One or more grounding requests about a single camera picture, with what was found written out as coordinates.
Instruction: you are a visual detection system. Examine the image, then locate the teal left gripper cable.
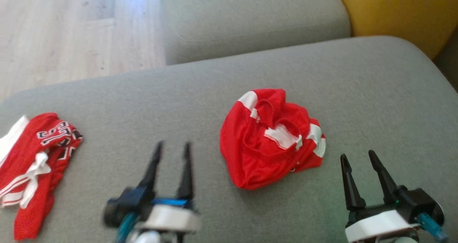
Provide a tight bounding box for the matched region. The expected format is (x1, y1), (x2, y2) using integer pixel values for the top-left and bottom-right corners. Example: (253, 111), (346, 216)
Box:
(115, 213), (138, 243)

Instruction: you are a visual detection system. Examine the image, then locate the yellow sofa back cushion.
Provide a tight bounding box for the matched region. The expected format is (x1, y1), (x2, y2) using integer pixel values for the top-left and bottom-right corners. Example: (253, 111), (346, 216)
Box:
(334, 0), (458, 60)

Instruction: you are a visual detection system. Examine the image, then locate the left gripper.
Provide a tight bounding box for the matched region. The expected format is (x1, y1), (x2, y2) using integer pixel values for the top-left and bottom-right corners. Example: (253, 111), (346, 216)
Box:
(103, 141), (201, 234)

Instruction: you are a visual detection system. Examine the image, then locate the teal right gripper cable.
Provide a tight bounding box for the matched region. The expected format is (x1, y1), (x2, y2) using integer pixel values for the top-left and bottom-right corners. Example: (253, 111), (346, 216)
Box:
(417, 213), (449, 242)

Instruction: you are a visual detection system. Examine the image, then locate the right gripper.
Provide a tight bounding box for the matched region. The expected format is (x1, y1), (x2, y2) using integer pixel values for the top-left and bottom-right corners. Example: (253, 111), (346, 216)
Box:
(340, 150), (446, 243)

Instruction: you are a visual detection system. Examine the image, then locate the red jersey with number print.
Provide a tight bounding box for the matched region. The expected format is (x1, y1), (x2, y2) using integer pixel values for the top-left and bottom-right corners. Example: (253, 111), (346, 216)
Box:
(0, 112), (83, 240)

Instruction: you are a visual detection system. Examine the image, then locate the grey sofa seat cushion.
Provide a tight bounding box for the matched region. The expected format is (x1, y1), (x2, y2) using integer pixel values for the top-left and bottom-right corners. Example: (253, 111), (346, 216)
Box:
(159, 0), (351, 65)

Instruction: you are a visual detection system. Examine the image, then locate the crumpled red and white garment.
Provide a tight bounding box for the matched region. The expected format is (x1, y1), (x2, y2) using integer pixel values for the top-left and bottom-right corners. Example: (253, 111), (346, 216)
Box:
(219, 88), (327, 190)

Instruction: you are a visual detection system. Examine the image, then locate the teal gripper cable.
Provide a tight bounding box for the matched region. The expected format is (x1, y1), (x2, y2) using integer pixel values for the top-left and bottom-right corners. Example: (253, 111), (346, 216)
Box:
(115, 213), (138, 243)
(417, 213), (449, 242)

